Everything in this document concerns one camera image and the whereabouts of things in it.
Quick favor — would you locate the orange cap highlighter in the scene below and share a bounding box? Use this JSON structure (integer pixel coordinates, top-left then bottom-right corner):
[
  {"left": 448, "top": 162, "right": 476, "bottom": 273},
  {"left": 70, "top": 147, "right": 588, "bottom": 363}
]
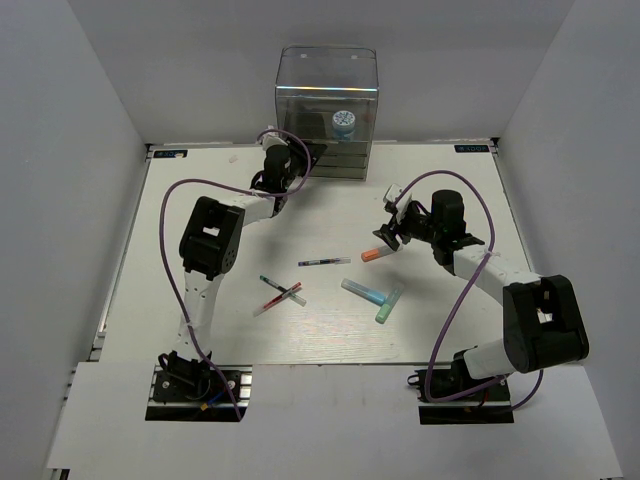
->
[{"left": 361, "top": 245, "right": 395, "bottom": 263}]

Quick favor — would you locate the blue cleaning gel jar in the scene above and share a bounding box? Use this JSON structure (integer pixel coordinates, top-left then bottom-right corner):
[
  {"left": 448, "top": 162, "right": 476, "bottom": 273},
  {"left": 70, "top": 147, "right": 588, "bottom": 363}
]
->
[{"left": 331, "top": 110, "right": 356, "bottom": 141}]

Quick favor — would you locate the clear acrylic organizer lid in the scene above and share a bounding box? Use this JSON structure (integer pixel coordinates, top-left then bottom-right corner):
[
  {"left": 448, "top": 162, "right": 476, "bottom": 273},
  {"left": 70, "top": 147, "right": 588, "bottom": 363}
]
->
[{"left": 275, "top": 45, "right": 379, "bottom": 140}]

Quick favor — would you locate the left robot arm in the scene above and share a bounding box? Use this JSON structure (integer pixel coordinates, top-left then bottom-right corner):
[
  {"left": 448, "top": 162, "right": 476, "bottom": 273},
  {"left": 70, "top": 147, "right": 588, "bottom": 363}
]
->
[{"left": 172, "top": 141, "right": 327, "bottom": 360}]

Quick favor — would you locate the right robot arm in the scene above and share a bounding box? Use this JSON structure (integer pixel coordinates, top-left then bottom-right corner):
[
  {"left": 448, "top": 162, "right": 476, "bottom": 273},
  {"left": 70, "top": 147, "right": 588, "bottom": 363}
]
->
[{"left": 374, "top": 184, "right": 590, "bottom": 399}]

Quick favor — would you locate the clear drawer organizer box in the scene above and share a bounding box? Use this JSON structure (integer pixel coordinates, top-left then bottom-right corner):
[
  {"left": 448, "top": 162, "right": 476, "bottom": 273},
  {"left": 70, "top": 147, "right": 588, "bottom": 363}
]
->
[{"left": 277, "top": 107, "right": 374, "bottom": 180}]

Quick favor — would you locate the blue highlighter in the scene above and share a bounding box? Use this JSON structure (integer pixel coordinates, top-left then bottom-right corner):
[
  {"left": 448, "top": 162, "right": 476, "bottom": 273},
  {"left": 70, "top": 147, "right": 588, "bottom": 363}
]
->
[{"left": 341, "top": 278, "right": 386, "bottom": 306}]

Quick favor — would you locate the green highlighter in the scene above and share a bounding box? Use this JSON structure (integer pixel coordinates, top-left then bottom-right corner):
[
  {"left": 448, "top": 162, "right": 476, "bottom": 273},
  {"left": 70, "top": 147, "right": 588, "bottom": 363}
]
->
[{"left": 375, "top": 283, "right": 404, "bottom": 324}]

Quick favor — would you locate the purple ink gel pen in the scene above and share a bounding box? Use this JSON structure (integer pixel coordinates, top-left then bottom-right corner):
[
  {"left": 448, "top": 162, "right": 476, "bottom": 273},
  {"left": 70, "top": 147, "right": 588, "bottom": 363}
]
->
[{"left": 297, "top": 257, "right": 351, "bottom": 267}]

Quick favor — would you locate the red ink gel pen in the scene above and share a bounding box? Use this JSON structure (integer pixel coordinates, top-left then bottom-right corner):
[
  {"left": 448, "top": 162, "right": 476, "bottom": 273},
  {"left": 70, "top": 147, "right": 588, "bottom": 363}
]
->
[{"left": 253, "top": 282, "right": 302, "bottom": 317}]

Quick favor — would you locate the green ink gel pen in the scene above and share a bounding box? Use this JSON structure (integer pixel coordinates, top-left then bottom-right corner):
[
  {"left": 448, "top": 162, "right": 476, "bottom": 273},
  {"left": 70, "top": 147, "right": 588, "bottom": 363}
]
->
[{"left": 259, "top": 275, "right": 306, "bottom": 307}]

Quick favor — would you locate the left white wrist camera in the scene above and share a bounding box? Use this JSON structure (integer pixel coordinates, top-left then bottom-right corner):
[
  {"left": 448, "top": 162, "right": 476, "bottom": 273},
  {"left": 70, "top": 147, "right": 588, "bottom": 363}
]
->
[{"left": 256, "top": 128, "right": 287, "bottom": 151}]

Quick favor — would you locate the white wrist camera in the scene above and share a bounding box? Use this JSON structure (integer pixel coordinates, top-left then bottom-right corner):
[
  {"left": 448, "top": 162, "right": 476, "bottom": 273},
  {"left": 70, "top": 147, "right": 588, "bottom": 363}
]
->
[
  {"left": 383, "top": 184, "right": 412, "bottom": 215},
  {"left": 256, "top": 128, "right": 287, "bottom": 151}
]

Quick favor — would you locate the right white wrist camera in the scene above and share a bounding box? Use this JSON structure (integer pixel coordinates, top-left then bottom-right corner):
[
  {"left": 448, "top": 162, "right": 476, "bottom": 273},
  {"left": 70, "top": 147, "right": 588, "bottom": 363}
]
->
[{"left": 383, "top": 184, "right": 412, "bottom": 215}]

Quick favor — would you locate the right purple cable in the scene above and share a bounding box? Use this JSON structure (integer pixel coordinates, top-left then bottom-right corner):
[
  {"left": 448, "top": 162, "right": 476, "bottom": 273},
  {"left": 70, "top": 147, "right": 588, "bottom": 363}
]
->
[{"left": 394, "top": 170, "right": 544, "bottom": 410}]

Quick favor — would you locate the purple cable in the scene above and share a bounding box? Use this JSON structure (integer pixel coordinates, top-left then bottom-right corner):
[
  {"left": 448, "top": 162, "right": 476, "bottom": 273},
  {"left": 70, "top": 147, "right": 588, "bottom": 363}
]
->
[
  {"left": 157, "top": 129, "right": 314, "bottom": 420},
  {"left": 394, "top": 170, "right": 544, "bottom": 410}
]

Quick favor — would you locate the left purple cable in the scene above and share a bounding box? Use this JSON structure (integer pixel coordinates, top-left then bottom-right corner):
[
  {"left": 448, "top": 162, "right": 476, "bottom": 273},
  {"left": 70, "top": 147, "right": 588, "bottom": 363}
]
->
[{"left": 157, "top": 129, "right": 314, "bottom": 420}]

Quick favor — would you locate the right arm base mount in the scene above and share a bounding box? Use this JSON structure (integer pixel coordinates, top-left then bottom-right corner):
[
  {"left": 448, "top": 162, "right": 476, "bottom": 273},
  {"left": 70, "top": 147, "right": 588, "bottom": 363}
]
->
[{"left": 407, "top": 369, "right": 514, "bottom": 426}]

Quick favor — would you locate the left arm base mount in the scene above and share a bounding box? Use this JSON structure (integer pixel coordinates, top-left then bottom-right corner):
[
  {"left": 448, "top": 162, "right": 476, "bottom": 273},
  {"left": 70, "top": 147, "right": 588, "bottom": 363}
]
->
[{"left": 145, "top": 353, "right": 252, "bottom": 423}]

